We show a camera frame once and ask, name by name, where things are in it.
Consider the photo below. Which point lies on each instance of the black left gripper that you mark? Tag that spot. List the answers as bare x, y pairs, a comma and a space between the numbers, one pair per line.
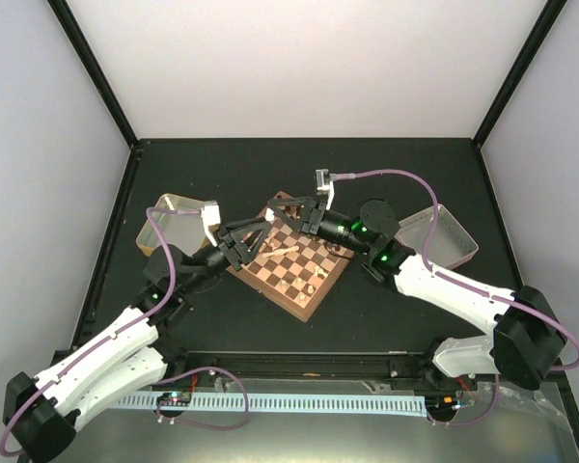
241, 253

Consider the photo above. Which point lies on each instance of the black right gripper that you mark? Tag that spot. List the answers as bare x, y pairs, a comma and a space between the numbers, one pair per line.
317, 210

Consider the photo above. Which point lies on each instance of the light wooden king piece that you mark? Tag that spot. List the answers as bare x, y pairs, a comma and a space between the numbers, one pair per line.
280, 252

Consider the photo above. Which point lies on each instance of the light wooden knight piece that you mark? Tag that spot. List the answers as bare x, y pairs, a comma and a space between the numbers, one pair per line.
319, 271

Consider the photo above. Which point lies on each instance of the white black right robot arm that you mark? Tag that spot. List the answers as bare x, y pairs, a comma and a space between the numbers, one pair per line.
518, 339

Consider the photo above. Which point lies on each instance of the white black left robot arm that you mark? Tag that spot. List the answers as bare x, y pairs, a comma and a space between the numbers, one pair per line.
45, 412

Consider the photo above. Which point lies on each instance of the left controller circuit board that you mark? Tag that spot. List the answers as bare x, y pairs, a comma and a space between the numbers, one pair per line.
180, 399

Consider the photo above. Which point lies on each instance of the controller circuit board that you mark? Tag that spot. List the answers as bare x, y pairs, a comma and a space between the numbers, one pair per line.
453, 402
180, 399

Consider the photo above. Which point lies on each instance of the right controller circuit board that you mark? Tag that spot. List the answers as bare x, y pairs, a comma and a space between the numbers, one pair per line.
453, 402

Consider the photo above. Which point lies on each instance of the wooden chessboard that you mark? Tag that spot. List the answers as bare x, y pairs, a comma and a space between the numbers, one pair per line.
297, 269

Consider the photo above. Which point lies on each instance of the yellow metal tin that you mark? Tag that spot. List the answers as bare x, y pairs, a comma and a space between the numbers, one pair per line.
178, 218

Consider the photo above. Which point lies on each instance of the pink metal tin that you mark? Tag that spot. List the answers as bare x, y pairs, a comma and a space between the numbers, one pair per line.
450, 246

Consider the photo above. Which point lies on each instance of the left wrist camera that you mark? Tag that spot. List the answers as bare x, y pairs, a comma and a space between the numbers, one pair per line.
211, 219

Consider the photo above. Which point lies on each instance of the black rear mounting rail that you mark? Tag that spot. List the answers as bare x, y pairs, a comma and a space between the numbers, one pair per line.
426, 372

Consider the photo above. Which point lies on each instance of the white slotted cable duct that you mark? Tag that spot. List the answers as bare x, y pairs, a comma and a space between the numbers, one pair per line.
394, 405

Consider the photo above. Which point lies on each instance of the black left frame post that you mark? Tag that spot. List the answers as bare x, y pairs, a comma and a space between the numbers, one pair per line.
88, 59

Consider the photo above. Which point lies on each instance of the black frame post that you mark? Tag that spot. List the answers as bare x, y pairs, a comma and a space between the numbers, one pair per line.
88, 59
539, 32

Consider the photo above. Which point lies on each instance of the black right frame post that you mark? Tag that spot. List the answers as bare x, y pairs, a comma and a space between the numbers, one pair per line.
539, 32

